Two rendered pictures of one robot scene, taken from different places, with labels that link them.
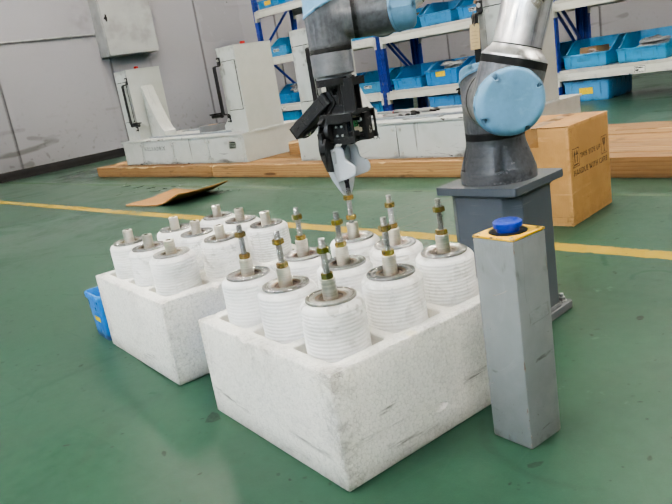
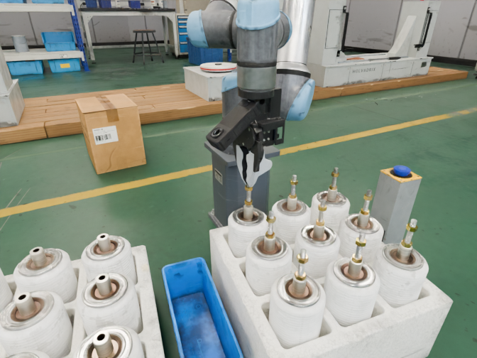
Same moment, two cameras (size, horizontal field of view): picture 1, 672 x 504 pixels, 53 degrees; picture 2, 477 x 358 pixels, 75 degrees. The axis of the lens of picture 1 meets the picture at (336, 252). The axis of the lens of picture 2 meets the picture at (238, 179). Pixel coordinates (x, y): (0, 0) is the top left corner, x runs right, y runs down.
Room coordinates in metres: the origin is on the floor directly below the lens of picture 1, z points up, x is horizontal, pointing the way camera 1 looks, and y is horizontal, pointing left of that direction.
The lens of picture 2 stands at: (1.13, 0.56, 0.68)
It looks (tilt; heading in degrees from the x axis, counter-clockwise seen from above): 28 degrees down; 285
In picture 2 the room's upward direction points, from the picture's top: straight up
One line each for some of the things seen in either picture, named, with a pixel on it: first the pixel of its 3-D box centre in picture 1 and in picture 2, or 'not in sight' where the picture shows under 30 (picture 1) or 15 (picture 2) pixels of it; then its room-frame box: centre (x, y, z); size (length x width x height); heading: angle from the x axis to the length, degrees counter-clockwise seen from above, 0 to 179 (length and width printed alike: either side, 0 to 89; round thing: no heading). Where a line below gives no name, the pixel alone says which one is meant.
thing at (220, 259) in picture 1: (229, 277); (115, 324); (1.45, 0.24, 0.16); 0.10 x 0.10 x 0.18
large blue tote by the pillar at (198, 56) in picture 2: not in sight; (204, 50); (2.93, -4.26, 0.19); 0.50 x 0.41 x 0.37; 137
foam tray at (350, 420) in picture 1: (358, 351); (310, 288); (1.10, -0.01, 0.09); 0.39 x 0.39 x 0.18; 35
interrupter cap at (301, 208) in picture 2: (395, 243); (291, 207); (1.16, -0.11, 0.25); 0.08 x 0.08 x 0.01
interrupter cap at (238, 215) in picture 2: (354, 237); (248, 216); (1.26, -0.04, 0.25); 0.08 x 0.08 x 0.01
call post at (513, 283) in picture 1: (518, 336); (387, 224); (0.90, -0.24, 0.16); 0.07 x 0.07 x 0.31; 35
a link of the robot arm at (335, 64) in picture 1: (334, 65); (255, 77); (1.25, -0.05, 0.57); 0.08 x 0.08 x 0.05
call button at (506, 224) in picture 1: (507, 226); (401, 171); (0.90, -0.24, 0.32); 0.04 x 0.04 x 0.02
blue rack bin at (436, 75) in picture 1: (455, 70); not in sight; (6.58, -1.39, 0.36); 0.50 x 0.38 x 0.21; 133
